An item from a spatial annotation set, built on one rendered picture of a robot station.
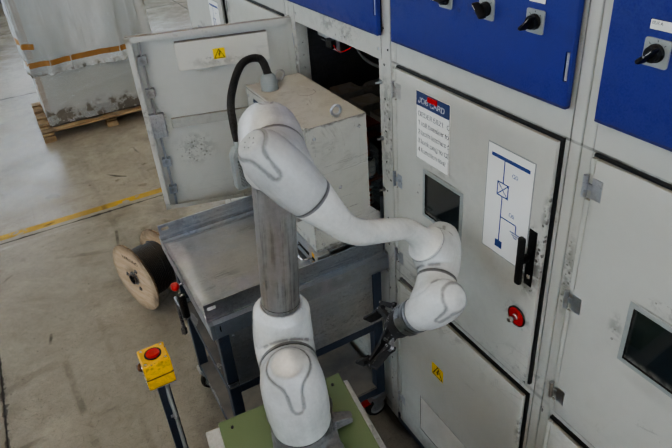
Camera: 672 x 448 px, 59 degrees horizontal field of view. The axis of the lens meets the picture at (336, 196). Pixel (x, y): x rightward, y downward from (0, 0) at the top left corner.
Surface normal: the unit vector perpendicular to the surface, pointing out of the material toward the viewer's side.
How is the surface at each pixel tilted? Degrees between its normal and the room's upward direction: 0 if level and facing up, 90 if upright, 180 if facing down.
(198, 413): 0
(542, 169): 90
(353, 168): 90
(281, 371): 5
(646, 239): 90
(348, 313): 90
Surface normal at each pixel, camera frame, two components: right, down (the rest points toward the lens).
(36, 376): -0.07, -0.86
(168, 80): 0.22, 0.48
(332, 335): 0.49, 0.42
